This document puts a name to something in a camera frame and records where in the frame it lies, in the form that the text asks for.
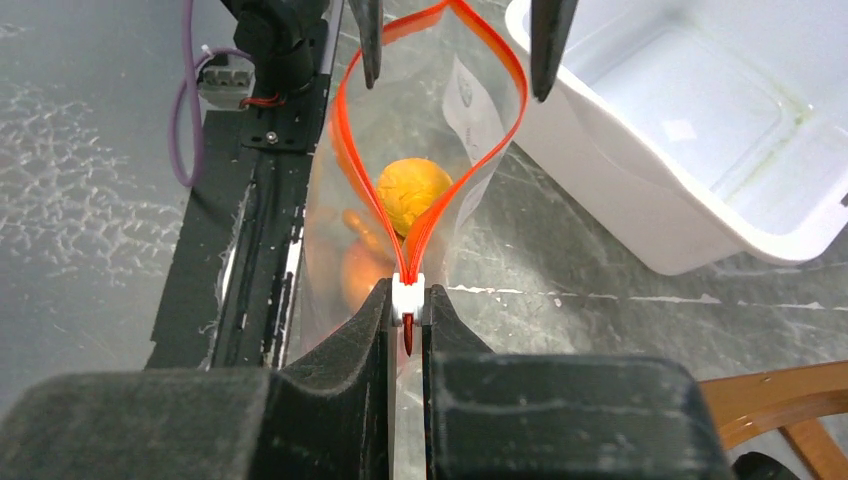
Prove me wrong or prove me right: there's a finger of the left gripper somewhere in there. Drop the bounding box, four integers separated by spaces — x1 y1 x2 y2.
530 0 578 103
348 0 384 90

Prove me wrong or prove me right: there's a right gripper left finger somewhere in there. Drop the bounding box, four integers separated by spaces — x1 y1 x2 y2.
1 280 394 479

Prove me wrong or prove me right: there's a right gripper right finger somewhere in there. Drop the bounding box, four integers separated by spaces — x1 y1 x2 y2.
421 285 732 479

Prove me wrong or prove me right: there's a clear zip top bag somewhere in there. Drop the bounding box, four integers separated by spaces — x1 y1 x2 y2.
299 1 528 352

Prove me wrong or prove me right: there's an orange peach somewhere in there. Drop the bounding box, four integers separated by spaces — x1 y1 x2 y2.
340 241 395 313

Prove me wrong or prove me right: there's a yellow orange fruit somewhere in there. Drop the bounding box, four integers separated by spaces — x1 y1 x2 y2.
376 157 453 237

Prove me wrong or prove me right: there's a dark orange fruit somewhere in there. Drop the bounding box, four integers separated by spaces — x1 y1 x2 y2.
342 208 394 262

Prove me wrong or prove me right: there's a white plastic bin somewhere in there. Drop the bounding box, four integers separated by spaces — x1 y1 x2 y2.
515 1 847 275

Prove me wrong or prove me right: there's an orange wooden shelf rack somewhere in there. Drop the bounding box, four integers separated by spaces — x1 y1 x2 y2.
699 361 847 479

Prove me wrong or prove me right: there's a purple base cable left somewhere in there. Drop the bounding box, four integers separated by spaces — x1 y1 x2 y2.
168 0 256 189

